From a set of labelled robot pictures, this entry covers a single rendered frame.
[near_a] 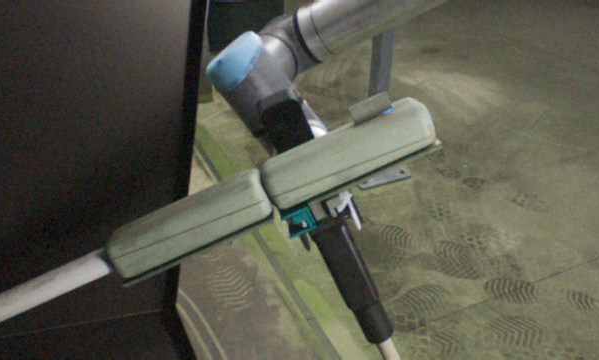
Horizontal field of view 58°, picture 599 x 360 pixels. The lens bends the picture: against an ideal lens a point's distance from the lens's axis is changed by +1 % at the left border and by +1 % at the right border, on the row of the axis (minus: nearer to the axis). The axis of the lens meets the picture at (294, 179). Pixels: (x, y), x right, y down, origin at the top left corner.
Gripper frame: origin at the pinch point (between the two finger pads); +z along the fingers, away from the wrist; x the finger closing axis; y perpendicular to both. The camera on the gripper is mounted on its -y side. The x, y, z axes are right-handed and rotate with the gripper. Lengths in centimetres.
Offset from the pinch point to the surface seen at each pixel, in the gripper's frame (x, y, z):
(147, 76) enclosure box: 10.7, -16.0, -9.9
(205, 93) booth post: 33, 1, -190
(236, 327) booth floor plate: 31, 42, -62
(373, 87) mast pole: -26, 16, -123
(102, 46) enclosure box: 12.7, -20.2, -7.6
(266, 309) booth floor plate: 24, 43, -67
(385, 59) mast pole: -32, 9, -119
